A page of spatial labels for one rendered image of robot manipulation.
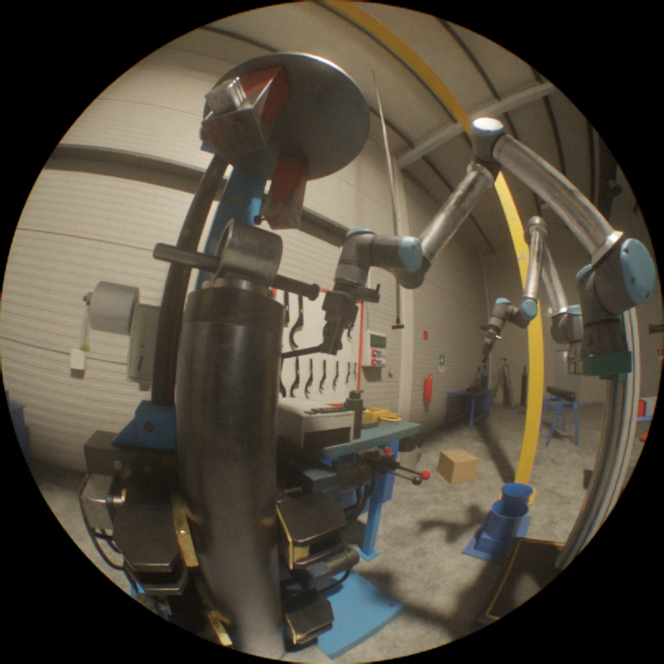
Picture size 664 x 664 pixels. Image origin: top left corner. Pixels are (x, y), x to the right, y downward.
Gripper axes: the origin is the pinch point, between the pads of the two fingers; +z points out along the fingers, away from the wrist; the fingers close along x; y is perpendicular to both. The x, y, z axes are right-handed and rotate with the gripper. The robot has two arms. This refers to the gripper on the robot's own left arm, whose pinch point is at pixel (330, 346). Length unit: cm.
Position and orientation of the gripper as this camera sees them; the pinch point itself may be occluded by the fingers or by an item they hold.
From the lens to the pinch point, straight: 62.0
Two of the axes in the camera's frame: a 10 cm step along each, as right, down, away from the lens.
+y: -8.8, -2.3, 4.2
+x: -3.9, -1.7, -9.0
